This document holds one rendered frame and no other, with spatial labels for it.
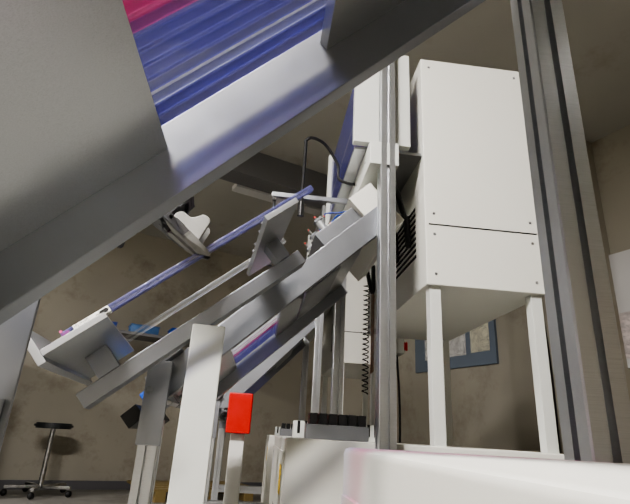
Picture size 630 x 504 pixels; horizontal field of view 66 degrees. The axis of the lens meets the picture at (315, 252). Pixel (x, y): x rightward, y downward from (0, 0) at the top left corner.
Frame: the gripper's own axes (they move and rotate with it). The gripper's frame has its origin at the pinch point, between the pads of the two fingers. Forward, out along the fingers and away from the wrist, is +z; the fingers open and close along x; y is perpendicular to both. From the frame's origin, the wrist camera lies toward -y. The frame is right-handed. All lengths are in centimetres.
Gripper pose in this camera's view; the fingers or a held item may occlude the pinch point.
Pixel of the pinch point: (200, 254)
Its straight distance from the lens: 88.2
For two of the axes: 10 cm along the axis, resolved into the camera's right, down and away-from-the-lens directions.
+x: -2.1, 3.5, 9.1
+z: 7.5, 6.6, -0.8
